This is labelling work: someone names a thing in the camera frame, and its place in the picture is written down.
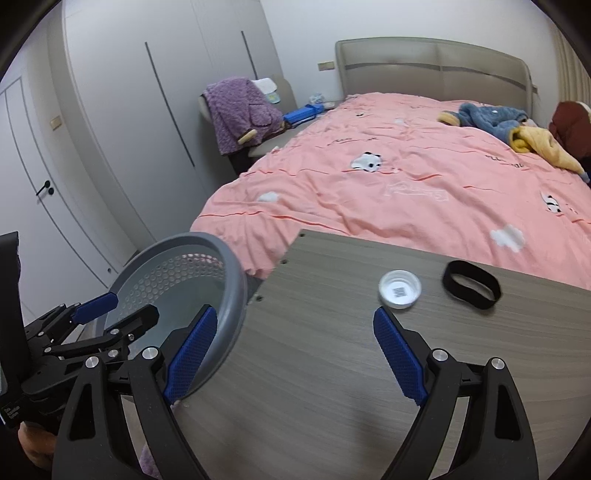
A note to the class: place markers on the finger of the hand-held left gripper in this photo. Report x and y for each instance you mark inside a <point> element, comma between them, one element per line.
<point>94,307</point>
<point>138,321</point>

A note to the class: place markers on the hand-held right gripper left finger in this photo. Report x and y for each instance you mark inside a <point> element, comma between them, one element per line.
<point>191,355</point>

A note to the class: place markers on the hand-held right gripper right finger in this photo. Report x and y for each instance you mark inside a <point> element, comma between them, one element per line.
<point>399,355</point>

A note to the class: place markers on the white bottle cap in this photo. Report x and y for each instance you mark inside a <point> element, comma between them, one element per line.
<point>399,290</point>

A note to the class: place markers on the grey perforated plastic basket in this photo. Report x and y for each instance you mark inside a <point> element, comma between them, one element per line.
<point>231,286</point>

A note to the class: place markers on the person's left hand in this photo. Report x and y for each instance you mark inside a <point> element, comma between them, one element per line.
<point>37,445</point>

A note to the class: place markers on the black hair band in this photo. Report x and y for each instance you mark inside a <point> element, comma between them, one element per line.
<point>495,288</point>

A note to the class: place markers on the purple fluffy rug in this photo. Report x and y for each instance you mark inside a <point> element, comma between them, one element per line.
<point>148,464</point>

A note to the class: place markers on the bed with pink duvet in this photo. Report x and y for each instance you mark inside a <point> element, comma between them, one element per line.
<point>392,194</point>

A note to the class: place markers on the white door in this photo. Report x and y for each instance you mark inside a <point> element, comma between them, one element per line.
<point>27,152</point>

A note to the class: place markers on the white wardrobe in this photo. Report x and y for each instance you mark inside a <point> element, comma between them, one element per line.
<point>138,115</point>

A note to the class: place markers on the grey upholstered chair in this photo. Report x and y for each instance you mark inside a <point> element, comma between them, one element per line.
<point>265,145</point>

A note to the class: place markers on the purple fleece robe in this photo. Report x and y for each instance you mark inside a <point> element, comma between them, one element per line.
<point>235,115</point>

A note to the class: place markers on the yellow fleece garment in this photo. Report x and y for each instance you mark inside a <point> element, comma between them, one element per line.
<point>535,143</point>

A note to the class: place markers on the blue fleece pajamas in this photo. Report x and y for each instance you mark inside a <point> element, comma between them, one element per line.
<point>485,117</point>

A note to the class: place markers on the long blue box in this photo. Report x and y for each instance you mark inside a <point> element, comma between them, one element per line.
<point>302,114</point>

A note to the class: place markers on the white patterned cloth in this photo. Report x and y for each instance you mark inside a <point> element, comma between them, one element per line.
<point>268,90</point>

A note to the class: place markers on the small patterned packet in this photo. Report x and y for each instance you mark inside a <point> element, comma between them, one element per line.
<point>317,98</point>

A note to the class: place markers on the grey padded bed headboard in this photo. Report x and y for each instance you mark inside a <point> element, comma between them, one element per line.
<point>415,69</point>

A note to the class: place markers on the dark red jacket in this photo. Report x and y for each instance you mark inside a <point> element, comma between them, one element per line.
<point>570,124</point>

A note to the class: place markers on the beige curtain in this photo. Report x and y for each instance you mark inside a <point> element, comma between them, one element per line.
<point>575,74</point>

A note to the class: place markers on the wall light switch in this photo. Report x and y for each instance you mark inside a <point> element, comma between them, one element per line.
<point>56,122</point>

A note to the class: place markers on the wall socket plate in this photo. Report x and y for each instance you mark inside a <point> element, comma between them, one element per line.
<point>326,65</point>

